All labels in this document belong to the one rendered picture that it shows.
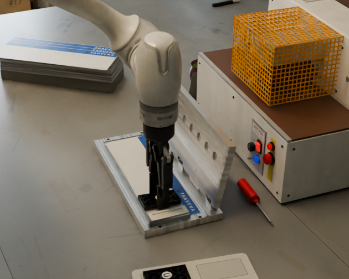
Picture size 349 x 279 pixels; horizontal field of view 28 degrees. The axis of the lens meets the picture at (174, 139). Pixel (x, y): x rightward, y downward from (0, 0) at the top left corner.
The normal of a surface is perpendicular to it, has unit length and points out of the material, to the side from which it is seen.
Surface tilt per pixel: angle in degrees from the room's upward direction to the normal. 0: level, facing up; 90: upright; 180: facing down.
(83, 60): 0
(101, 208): 0
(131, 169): 0
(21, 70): 90
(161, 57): 77
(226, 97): 90
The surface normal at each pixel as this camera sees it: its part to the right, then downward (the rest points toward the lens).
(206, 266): 0.01, -0.85
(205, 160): -0.91, 0.01
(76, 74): -0.25, 0.51
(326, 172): 0.37, 0.49
